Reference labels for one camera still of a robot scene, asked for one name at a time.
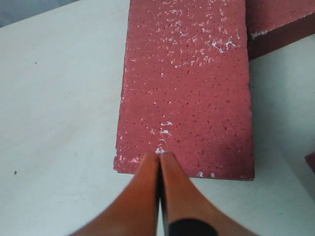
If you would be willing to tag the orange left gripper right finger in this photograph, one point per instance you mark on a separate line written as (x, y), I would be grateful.
(186, 210)

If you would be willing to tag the angled red brick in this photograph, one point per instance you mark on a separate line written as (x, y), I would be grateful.
(186, 88)

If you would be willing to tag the red brick back row left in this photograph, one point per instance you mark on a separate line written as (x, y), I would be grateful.
(272, 24)

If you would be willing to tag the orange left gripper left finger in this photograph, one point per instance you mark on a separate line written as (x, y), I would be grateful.
(135, 211)

